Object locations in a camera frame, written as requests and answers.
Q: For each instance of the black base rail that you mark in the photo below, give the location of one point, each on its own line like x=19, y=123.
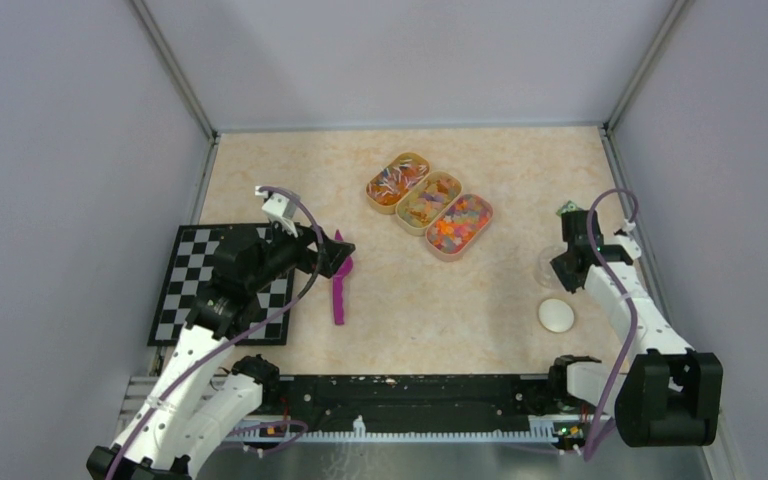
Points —
x=520, y=407

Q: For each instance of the clear plastic cup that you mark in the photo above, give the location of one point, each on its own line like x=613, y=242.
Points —
x=544, y=273

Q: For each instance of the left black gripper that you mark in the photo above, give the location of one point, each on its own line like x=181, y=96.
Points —
x=306, y=237

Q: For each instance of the tray of striped candies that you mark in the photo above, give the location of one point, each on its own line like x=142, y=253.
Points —
x=387, y=188

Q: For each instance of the tray of yellow purple candies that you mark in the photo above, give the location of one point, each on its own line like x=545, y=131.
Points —
x=427, y=201

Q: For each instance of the tray of orange pink candies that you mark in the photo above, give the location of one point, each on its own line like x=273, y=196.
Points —
x=458, y=227

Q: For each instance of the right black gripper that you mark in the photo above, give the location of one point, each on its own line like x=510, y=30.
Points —
x=569, y=282

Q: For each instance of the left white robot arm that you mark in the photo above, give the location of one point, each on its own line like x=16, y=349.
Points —
x=174, y=432

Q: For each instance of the white round lid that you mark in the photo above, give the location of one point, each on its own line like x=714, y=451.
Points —
x=556, y=315

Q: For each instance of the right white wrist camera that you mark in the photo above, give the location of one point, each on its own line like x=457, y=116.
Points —
x=623, y=236

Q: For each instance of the purple plastic scoop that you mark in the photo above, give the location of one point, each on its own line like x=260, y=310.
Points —
x=337, y=291

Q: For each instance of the green owl eraser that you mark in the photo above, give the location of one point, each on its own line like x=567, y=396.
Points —
x=567, y=207

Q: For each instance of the black white checkerboard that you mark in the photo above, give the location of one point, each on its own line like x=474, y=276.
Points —
x=190, y=267

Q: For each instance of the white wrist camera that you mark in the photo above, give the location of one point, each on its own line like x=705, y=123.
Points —
x=623, y=236
x=279, y=206

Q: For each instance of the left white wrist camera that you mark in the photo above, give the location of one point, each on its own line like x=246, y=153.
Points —
x=279, y=206

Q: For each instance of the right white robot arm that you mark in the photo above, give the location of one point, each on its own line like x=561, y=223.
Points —
x=660, y=391

